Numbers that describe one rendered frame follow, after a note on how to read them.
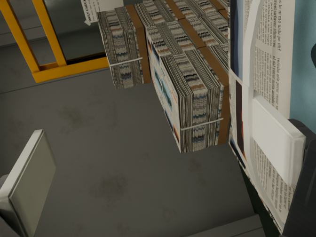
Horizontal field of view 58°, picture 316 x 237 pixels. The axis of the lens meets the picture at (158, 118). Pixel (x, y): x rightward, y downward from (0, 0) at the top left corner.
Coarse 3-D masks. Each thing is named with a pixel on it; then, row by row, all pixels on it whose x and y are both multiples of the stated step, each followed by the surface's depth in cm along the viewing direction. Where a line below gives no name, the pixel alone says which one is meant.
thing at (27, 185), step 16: (32, 144) 17; (48, 144) 19; (32, 160) 16; (48, 160) 18; (16, 176) 14; (32, 176) 15; (48, 176) 18; (0, 192) 13; (16, 192) 13; (32, 192) 15; (0, 208) 13; (16, 208) 13; (32, 208) 15; (16, 224) 13; (32, 224) 14
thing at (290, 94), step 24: (288, 0) 19; (312, 0) 17; (288, 24) 20; (312, 24) 18; (288, 48) 20; (312, 48) 18; (288, 72) 21; (312, 72) 19; (288, 96) 22; (312, 96) 19; (312, 120) 20; (288, 192) 25
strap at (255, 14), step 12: (264, 0) 16; (252, 12) 17; (252, 24) 17; (252, 36) 17; (252, 48) 17; (252, 60) 17; (252, 72) 18; (252, 84) 18; (252, 96) 18; (252, 108) 19; (252, 120) 19; (252, 132) 20; (252, 144) 20; (252, 156) 20; (252, 168) 21; (264, 192) 22; (276, 216) 23
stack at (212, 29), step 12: (216, 12) 154; (192, 24) 148; (204, 24) 147; (216, 24) 145; (204, 36) 138; (216, 36) 137; (216, 48) 131; (228, 60) 124; (228, 72) 118; (228, 132) 135; (240, 156) 127; (264, 204) 114
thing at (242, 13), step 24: (240, 0) 30; (240, 24) 31; (264, 24) 23; (240, 48) 32; (264, 48) 24; (240, 72) 33; (264, 72) 25; (240, 96) 34; (264, 96) 26; (240, 120) 35; (240, 144) 37; (264, 168) 28
